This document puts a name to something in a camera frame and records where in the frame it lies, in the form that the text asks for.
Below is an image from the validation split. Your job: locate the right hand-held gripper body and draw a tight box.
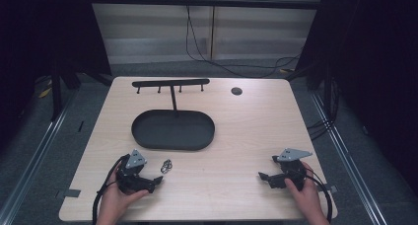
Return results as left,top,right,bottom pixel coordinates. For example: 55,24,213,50
271,147,314,190

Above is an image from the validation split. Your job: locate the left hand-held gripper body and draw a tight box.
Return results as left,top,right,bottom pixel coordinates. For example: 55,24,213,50
115,148,148,195

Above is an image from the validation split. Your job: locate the person's left hand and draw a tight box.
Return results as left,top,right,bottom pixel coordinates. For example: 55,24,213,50
97,165,151,225

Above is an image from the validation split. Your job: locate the person's right hand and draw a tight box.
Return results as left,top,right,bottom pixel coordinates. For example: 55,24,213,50
284,161,330,225

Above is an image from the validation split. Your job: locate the grey tape strip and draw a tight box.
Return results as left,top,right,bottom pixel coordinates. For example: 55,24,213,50
54,187,82,200
315,184,338,194

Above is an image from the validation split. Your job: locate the black hanger stand with tray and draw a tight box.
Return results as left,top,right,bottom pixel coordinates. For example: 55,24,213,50
130,78,217,152

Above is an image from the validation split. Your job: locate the yellow object on floor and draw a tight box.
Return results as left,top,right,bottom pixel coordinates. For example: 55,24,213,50
37,86,53,100

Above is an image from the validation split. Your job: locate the black curtain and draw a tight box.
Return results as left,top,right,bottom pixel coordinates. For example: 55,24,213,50
295,0,418,196
0,0,113,154

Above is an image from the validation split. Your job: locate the black horizontal bar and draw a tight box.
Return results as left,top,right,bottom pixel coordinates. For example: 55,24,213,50
88,0,325,11

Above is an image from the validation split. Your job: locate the metal key ring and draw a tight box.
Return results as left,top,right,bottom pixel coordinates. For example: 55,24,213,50
160,158,174,175

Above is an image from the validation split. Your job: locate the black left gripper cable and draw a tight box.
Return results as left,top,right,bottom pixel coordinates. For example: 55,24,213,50
92,153,131,225

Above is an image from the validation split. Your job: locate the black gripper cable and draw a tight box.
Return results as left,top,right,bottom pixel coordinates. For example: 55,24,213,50
92,153,131,225
297,167,333,225

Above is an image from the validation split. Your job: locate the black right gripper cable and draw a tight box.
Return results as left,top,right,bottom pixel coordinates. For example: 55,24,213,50
297,167,333,225

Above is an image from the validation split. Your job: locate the grey floor rail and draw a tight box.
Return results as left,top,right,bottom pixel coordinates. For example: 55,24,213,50
0,86,80,225
309,91,392,225

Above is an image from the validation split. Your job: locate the bundle of black floor cables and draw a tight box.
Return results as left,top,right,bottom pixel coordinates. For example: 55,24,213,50
306,76,341,141

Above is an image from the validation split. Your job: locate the black hanging wall cable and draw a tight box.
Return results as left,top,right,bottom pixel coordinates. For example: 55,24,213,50
184,0,304,79

